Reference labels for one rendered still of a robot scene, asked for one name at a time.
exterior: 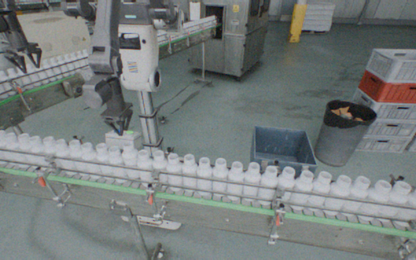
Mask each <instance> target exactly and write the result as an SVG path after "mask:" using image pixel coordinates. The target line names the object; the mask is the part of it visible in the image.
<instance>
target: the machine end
mask: <svg viewBox="0 0 416 260"><path fill-rule="evenodd" d="M190 1H199V2H201V19H205V18H207V17H213V16H215V18H216V17H220V18H221V17H222V16H223V18H222V19H223V25H222V34H220V35H219V36H216V37H214V38H211V39H209V40H208V41H206V42H205V70H208V71H212V72H219V73H222V74H229V75H233V76H238V78H236V79H235V81H241V79H240V78H239V77H240V76H242V75H243V74H244V73H245V72H251V69H250V68H251V67H252V66H253V65H254V64H255V63H260V62H259V60H260V59H261V58H262V57H263V53H264V50H263V48H264V43H265V35H266V33H267V30H266V29H267V26H269V25H270V24H269V23H267V21H268V17H269V16H270V15H269V11H270V3H271V0H187V10H188V18H187V19H186V21H187V22H193V21H191V20H190ZM218 19H219V18H218ZM218 19H217V21H220V20H222V19H219V20H218ZM188 62H190V67H193V68H194V70H193V71H192V72H197V70H195V68H197V69H202V43H199V44H197V45H194V46H192V47H190V48H189V59H188Z"/></svg>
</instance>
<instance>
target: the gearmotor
mask: <svg viewBox="0 0 416 260"><path fill-rule="evenodd" d="M92 76H93V75H92V72H91V68H90V67H89V68H86V69H82V70H80V71H79V72H76V73H75V74H74V77H71V78H67V79H65V80H63V81H61V82H62V84H63V87H64V89H65V92H66V94H67V96H68V98H73V97H74V98H77V97H79V96H82V95H83V92H84V90H83V85H84V84H85V83H86V82H87V81H88V80H90V78H91V77H92Z"/></svg>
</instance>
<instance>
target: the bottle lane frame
mask: <svg viewBox="0 0 416 260"><path fill-rule="evenodd" d="M48 175H49V176H48V177H47V179H48V180H49V182H50V184H51V185H52V187H53V188H54V190H55V191H56V194H57V195H60V194H61V193H62V192H63V191H64V190H65V188H64V186H63V184H66V185H67V187H68V188H69V189H67V191H71V192H72V196H71V197H70V198H69V199H68V200H67V201H66V202H65V203H69V204H77V205H81V206H88V207H93V208H100V209H105V210H108V211H111V209H110V207H109V203H110V202H113V203H114V202H117V203H121V204H126V205H127V206H129V209H131V213H132V215H137V216H141V217H148V218H153V216H154V213H153V207H152V204H150V203H149V201H148V202H145V199H146V197H147V194H146V190H144V189H140V186H139V187H138V188H131V185H132V184H131V185H130V186H129V187H125V186H122V184H121V185H120V186H116V185H113V184H114V183H113V184H105V182H106V181H105V182H104V183H99V182H97V181H96V182H90V181H89V179H88V180H87V181H86V180H81V178H80V179H79V180H77V179H74V178H67V177H65V176H64V177H59V176H57V175H56V176H54V175H50V174H48ZM35 178H37V175H36V173H35V172H28V170H27V171H20V169H19V170H14V169H12V168H11V169H6V168H5V167H4V168H1V167H0V180H2V181H1V182H0V185H1V186H2V187H3V189H0V191H1V192H5V193H12V194H17V195H25V196H29V197H37V198H41V199H48V200H53V196H52V194H51V193H50V191H49V189H48V188H47V187H46V185H45V186H41V184H40V182H39V181H37V182H36V183H35V184H32V181H33V180H34V179H35ZM184 194H185V192H184ZM184 194H183V195H176V194H175V191H174V193H173V194H170V193H166V191H164V193H162V192H157V193H156V196H155V201H156V205H157V211H158V212H160V210H161V208H162V205H163V204H162V201H161V199H165V200H166V205H164V207H166V209H167V212H165V214H164V217H163V219H162V220H164V221H171V222H176V223H181V224H188V225H193V226H200V227H204V228H212V229H216V230H224V231H228V232H236V233H240V234H245V235H252V236H256V237H264V238H268V237H269V236H270V231H271V229H272V226H273V223H274V219H275V216H274V211H273V210H272V206H271V207H270V210H268V209H264V208H262V205H261V207H260V208H255V207H252V202H251V203H250V206H246V205H243V204H242V201H241V203H240V204H233V203H232V200H230V203H228V202H223V201H222V198H221V200H220V201H215V200H212V197H211V199H204V198H203V196H202V197H201V198H197V197H194V194H193V196H192V197H189V196H185V195H184ZM53 201H54V200H53ZM153 219H154V218H153ZM282 219H283V225H280V224H279V225H278V227H277V229H276V234H277V235H278V237H277V238H276V240H280V241H287V242H292V243H299V244H304V245H308V246H315V247H320V248H327V249H332V250H339V251H343V252H352V253H356V254H363V255H367V256H372V257H379V258H380V259H388V260H402V259H401V257H400V255H399V250H398V249H399V248H400V247H401V246H406V244H404V243H405V242H406V241H408V240H409V239H412V240H415V241H414V242H413V243H412V244H411V245H409V247H408V249H409V250H410V252H411V250H412V249H413V248H414V247H416V232H411V231H408V230H407V229H406V230H398V229H396V228H395V227H394V226H393V227H394V228H385V227H383V225H382V224H381V227H379V226H372V225H371V223H370V222H369V223H370V224H369V225H366V224H361V223H360V222H359V221H358V223H353V222H349V221H348V220H347V218H346V221H340V220H337V219H336V216H335V219H327V218H326V217H325V215H324V217H323V218H322V217H315V215H314V213H313V216H309V215H304V212H303V213H302V215H300V214H296V213H294V211H293V210H292V212H291V213H286V214H285V216H284V217H283V218H282ZM405 228H406V227H405ZM415 259H416V257H415Z"/></svg>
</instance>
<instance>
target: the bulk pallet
mask: <svg viewBox="0 0 416 260"><path fill-rule="evenodd" d="M306 4H307V5H308V6H307V11H306V14H305V20H304V23H303V28H302V31H309V32H301V33H312V34H328V31H329V29H330V27H331V21H332V20H331V18H332V16H333V11H335V10H334V8H335V6H336V4H332V3H327V2H307V3H306ZM322 32H323V33H322Z"/></svg>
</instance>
